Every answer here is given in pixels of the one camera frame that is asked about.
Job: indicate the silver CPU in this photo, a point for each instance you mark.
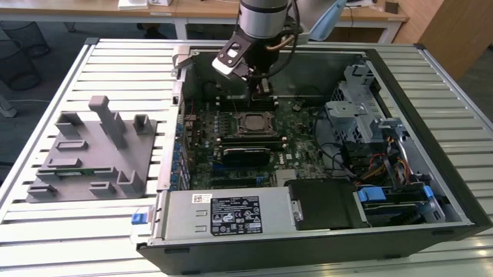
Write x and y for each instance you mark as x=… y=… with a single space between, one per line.
x=257 y=122

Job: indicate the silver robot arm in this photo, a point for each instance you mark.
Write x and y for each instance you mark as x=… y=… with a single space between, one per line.
x=262 y=17

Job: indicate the CPU socket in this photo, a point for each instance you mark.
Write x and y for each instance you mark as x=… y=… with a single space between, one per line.
x=254 y=135

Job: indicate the black RAM slot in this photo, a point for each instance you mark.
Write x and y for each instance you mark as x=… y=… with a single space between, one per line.
x=228 y=98
x=228 y=101
x=228 y=104

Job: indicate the metal locking lever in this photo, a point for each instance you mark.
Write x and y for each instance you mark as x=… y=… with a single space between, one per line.
x=236 y=105

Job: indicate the silver coin battery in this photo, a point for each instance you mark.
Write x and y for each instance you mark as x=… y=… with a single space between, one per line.
x=297 y=106

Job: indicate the metal drive cage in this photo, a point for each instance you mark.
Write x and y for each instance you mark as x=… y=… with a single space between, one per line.
x=343 y=115

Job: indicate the green motherboard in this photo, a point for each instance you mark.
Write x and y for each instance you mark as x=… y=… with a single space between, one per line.
x=304 y=144

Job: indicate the white box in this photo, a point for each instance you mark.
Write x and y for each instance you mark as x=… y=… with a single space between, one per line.
x=133 y=3
x=159 y=1

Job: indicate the black graphics card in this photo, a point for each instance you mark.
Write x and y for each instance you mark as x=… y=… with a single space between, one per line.
x=246 y=157

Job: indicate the silver chipset heat sink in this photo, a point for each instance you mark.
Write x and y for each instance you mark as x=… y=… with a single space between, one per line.
x=286 y=174

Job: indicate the black expansion slot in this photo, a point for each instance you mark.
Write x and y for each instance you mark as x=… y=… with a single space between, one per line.
x=232 y=181

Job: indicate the wooden desk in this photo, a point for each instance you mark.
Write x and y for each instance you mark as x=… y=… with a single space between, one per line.
x=97 y=13

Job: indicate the wooden cabinet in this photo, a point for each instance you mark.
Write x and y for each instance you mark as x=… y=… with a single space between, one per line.
x=455 y=34

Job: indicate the black fan shroud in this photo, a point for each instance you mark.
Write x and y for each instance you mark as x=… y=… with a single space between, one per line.
x=328 y=202

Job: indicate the grey parts rack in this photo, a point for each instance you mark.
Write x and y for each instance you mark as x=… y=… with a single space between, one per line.
x=97 y=153

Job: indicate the blue disk carrier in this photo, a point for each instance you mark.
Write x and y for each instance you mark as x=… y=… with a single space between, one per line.
x=371 y=196

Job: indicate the silver power supply unit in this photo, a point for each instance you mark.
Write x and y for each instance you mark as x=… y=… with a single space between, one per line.
x=185 y=213

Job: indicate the black disk drive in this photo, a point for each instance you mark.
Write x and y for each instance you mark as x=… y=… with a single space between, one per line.
x=389 y=212

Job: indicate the blue plastic clip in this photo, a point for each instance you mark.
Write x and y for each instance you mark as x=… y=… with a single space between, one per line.
x=427 y=192

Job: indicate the green RAM stick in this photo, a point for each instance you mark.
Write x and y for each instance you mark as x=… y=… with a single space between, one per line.
x=70 y=172

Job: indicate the blue case latch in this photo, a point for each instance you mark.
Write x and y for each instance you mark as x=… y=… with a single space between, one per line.
x=138 y=218

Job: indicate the black PC case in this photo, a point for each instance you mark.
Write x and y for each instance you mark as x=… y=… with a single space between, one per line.
x=269 y=254

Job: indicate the white furniture leg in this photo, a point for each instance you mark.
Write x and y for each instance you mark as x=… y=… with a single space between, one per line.
x=7 y=106

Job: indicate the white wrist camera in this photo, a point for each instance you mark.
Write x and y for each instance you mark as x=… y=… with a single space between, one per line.
x=225 y=65

